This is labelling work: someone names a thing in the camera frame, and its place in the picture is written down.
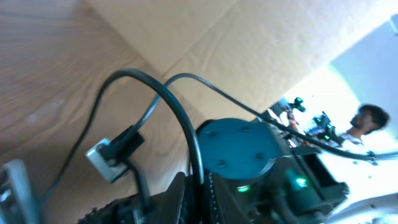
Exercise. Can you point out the background robot equipment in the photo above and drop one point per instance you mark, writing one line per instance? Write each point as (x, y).
(295, 116)

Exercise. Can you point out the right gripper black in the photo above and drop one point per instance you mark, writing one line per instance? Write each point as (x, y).
(178, 204)

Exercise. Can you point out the person in background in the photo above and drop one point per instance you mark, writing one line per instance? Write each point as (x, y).
(368, 119)

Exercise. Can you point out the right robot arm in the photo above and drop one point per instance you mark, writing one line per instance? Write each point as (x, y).
(250, 177)

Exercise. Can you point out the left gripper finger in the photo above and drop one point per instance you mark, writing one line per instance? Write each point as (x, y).
(18, 204)

